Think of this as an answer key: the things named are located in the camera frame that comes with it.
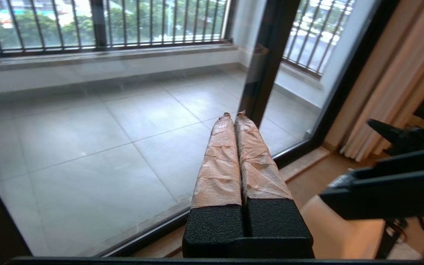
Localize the long black balcony railing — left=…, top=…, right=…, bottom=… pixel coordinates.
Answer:
left=0, top=0, right=236, bottom=59

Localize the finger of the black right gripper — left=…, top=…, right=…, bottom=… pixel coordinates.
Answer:
left=366, top=119, right=424, bottom=157
left=319, top=146, right=424, bottom=221

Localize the brown framed fixed glass door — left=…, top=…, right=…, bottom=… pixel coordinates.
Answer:
left=237, top=0, right=382, bottom=162

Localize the dark framed sliding glass door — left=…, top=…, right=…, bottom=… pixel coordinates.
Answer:
left=102, top=0, right=400, bottom=258

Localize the long grey stone sill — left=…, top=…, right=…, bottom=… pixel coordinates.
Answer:
left=0, top=43, right=239, bottom=73

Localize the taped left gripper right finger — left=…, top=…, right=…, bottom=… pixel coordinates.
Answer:
left=235, top=111, right=314, bottom=238

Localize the short grey stone sill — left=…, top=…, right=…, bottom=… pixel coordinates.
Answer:
left=274, top=62, right=326, bottom=92

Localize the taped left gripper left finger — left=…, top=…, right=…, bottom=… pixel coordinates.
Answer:
left=183, top=113, right=244, bottom=258

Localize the short black balcony railing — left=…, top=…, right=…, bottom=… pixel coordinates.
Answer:
left=281, top=0, right=357, bottom=78

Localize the beige pleated curtain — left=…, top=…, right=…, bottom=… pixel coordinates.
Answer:
left=324, top=0, right=424, bottom=162

